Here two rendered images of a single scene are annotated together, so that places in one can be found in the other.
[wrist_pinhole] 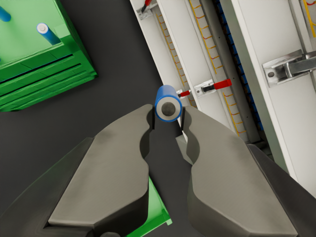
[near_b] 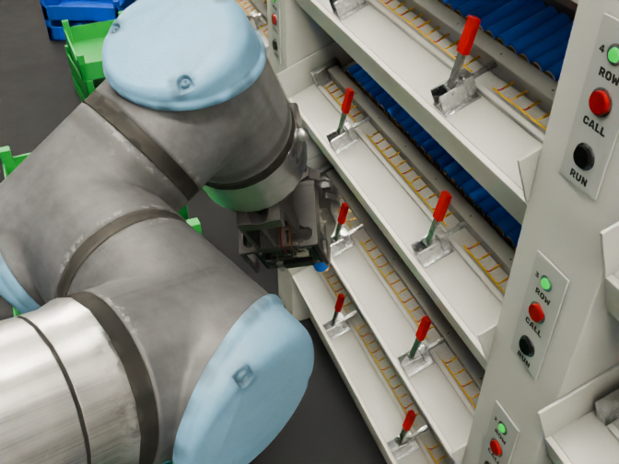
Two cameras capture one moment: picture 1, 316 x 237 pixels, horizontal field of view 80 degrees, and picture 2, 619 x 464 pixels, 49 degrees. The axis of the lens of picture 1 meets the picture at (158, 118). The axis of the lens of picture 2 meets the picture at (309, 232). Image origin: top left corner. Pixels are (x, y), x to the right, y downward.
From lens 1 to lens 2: 0.67 m
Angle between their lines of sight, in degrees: 55
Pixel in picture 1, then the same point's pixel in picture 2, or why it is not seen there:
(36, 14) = not seen: hidden behind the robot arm
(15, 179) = not seen: outside the picture
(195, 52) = (396, 321)
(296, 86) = (448, 261)
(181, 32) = (375, 303)
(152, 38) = (350, 361)
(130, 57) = (317, 420)
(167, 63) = (379, 393)
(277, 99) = (435, 275)
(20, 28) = not seen: hidden behind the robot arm
